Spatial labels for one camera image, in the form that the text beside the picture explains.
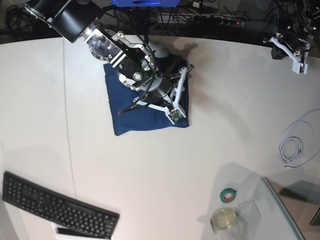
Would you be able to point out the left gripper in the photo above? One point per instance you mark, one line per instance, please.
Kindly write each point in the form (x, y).
(297, 40)

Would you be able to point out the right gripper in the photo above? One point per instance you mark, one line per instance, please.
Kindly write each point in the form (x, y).
(168, 76)

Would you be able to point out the dark blue t-shirt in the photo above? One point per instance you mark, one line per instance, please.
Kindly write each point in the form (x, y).
(142, 119)

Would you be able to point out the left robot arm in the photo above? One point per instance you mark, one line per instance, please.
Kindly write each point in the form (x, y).
(302, 13)

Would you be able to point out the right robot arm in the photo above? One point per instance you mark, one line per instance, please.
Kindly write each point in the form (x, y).
(135, 63)

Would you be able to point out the white power strip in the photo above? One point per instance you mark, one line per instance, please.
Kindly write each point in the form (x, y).
(183, 18)

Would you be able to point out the blue box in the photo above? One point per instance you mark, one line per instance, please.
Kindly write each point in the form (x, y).
(145, 3)

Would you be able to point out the green tape roll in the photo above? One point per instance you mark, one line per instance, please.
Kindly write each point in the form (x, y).
(228, 195)

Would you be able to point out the clear glass jar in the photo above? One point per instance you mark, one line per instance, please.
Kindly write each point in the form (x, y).
(227, 224)

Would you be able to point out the black computer keyboard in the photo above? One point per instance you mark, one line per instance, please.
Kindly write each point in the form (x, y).
(74, 216)

